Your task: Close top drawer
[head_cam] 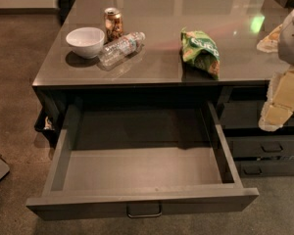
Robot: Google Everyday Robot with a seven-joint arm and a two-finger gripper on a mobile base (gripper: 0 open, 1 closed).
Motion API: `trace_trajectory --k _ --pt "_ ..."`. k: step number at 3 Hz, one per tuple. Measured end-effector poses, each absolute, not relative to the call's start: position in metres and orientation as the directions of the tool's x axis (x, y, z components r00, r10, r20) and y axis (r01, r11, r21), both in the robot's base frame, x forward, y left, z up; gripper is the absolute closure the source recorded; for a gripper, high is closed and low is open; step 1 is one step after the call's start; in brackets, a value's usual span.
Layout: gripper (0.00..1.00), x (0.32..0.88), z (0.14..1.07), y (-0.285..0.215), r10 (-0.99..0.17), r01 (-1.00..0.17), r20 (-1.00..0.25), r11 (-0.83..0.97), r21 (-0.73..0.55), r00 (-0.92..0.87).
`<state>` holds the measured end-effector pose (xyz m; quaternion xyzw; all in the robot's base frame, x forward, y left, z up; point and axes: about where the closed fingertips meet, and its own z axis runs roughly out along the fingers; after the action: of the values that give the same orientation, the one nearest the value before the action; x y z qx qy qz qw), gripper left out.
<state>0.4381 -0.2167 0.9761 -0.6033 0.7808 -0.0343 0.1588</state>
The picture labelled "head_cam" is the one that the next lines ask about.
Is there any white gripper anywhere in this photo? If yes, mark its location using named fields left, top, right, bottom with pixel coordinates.
left=257, top=9, right=294, bottom=131

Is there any bottom right drawer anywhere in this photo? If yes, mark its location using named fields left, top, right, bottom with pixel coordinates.
left=235, top=160, right=294, bottom=177

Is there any black bin beside cabinet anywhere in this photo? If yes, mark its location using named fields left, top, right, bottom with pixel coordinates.
left=34, top=110, right=58, bottom=147

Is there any orange soda can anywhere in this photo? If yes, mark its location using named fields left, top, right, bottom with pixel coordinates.
left=104, top=8, right=123, bottom=42

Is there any dark grey drawer cabinet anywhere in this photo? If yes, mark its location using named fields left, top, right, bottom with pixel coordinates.
left=31, top=0, right=294, bottom=178

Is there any white ceramic bowl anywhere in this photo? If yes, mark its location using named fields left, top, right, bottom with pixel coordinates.
left=66, top=27, right=105, bottom=59

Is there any dark grey drawer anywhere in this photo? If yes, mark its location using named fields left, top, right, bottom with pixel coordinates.
left=26, top=103, right=259, bottom=220

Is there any green snack chip bag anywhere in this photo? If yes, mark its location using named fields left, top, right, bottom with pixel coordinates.
left=180, top=28, right=220, bottom=80

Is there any top right drawer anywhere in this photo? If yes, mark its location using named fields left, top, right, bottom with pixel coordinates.
left=217, top=100, right=294, bottom=132

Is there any clear plastic water bottle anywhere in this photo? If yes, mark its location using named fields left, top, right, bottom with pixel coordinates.
left=98, top=32, right=146, bottom=67

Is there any middle right drawer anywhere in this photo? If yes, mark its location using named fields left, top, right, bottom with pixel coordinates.
left=226, top=135, right=294, bottom=158

